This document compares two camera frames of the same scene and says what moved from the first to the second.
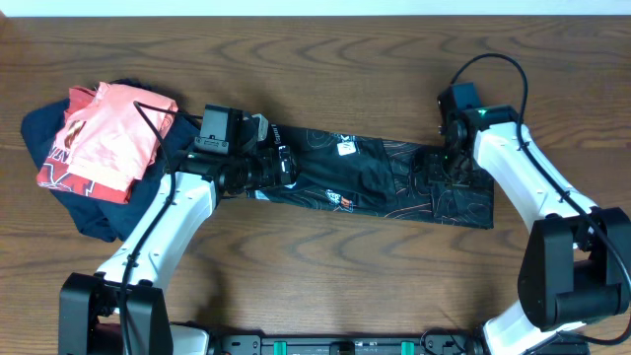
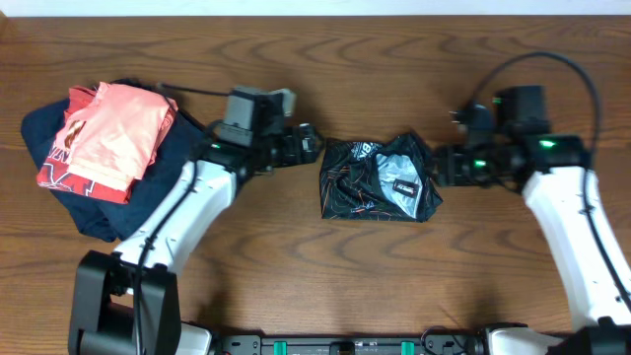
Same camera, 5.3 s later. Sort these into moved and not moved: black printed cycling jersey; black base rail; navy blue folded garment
Moved: black printed cycling jersey
Not moved: black base rail; navy blue folded garment
